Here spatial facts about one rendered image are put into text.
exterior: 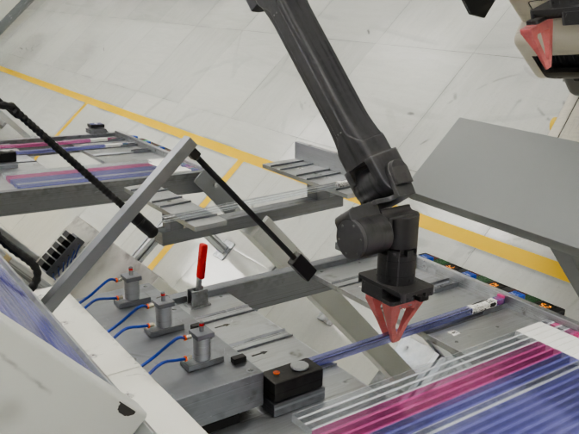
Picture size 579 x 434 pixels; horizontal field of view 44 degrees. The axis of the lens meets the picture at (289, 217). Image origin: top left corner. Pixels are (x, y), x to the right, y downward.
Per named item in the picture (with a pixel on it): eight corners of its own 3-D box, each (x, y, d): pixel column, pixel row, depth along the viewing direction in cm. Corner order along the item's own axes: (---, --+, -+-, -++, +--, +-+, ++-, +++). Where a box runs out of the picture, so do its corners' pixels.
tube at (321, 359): (497, 300, 125) (498, 294, 125) (504, 303, 124) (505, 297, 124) (248, 384, 97) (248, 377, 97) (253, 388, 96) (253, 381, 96)
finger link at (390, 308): (388, 353, 106) (392, 294, 104) (357, 335, 112) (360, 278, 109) (421, 342, 110) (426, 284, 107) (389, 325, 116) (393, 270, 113)
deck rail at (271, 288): (380, 272, 152) (382, 244, 150) (387, 275, 150) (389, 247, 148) (37, 362, 113) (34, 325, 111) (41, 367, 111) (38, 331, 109)
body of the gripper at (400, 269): (401, 306, 103) (405, 257, 100) (356, 284, 111) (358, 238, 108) (434, 297, 106) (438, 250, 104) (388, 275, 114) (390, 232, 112)
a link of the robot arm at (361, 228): (404, 156, 105) (369, 180, 111) (345, 165, 98) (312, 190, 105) (435, 232, 102) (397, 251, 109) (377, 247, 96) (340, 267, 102)
